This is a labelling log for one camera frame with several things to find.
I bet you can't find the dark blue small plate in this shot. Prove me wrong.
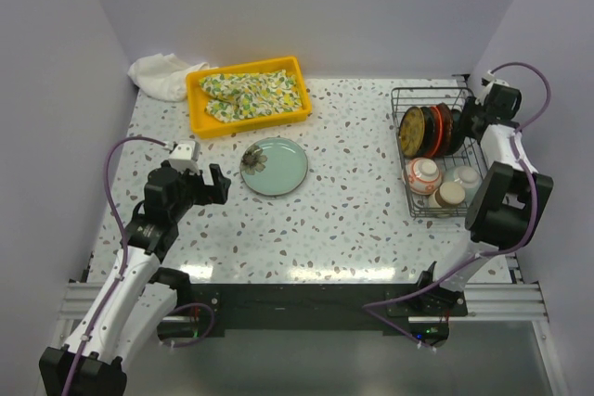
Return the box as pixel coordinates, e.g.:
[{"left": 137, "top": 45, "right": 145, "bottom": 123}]
[{"left": 445, "top": 109, "right": 466, "bottom": 156}]

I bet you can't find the large celadon green plate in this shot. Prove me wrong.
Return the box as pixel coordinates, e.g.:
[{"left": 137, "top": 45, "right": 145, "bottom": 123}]
[{"left": 239, "top": 137, "right": 309, "bottom": 197}]

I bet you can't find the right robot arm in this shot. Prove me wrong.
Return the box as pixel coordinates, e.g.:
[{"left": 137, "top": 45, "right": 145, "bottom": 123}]
[{"left": 407, "top": 81, "right": 554, "bottom": 315}]

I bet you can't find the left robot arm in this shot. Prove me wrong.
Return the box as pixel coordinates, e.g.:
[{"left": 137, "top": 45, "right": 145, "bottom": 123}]
[{"left": 39, "top": 161, "right": 231, "bottom": 395}]

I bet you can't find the dark red lacquer plate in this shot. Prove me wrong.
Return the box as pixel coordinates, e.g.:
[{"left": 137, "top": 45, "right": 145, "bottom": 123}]
[{"left": 436, "top": 103, "right": 454, "bottom": 157}]

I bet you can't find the pale green bowl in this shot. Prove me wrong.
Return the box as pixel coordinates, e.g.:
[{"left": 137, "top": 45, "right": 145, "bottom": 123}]
[{"left": 444, "top": 165, "right": 482, "bottom": 203}]

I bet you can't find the yellow patterned plate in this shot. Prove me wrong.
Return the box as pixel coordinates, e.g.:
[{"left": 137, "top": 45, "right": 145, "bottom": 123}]
[{"left": 399, "top": 107, "right": 425, "bottom": 158}]

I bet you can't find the yellow plastic tray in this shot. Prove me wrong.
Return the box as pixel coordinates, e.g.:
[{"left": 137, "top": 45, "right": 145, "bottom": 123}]
[{"left": 186, "top": 57, "right": 312, "bottom": 139}]

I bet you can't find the white red patterned bowl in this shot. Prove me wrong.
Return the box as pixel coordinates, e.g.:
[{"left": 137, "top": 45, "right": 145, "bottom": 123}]
[{"left": 405, "top": 158, "right": 443, "bottom": 196}]

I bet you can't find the beige cup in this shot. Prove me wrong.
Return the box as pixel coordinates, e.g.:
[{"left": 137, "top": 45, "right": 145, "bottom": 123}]
[{"left": 428, "top": 182, "right": 466, "bottom": 209}]

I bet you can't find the lemon print cloth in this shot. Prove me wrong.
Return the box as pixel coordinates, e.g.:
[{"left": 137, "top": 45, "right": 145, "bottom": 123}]
[{"left": 199, "top": 70, "right": 303, "bottom": 123}]

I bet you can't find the white cloth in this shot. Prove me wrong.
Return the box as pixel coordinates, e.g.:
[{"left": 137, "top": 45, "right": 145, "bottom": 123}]
[{"left": 127, "top": 53, "right": 212, "bottom": 103}]

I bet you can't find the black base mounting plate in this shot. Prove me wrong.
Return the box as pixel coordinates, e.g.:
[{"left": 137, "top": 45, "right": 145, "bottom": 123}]
[{"left": 157, "top": 282, "right": 468, "bottom": 339}]

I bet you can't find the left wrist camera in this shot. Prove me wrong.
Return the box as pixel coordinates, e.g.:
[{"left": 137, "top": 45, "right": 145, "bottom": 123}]
[{"left": 167, "top": 139, "right": 200, "bottom": 174}]

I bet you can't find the black wire dish rack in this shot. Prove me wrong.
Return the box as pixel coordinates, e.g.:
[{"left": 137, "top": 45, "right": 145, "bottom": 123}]
[{"left": 392, "top": 85, "right": 511, "bottom": 219}]

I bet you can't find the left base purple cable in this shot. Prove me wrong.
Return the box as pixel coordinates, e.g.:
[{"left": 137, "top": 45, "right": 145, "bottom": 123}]
[{"left": 160, "top": 305, "right": 217, "bottom": 349}]

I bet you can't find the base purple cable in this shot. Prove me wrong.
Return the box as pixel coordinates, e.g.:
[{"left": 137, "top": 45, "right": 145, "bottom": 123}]
[
  {"left": 362, "top": 305, "right": 440, "bottom": 351},
  {"left": 160, "top": 305, "right": 217, "bottom": 349}
]

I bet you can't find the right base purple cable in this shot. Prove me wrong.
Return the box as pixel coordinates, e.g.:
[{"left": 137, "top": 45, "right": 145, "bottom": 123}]
[{"left": 362, "top": 305, "right": 440, "bottom": 351}]

